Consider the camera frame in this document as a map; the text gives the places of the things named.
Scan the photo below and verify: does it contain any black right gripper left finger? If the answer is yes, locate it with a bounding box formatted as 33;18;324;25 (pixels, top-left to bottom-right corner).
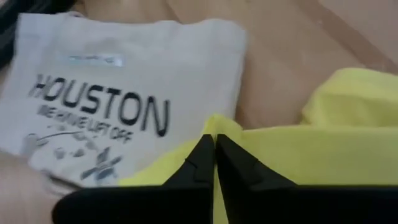
51;134;215;224

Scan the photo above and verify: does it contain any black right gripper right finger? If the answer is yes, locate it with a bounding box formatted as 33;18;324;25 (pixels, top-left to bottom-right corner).
216;134;398;224

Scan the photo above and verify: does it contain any yellow-green shirt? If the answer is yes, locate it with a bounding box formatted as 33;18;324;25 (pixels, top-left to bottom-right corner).
119;67;398;224

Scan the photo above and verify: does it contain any white Houston tote bag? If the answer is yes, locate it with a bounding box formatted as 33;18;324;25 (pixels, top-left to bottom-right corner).
0;12;248;190

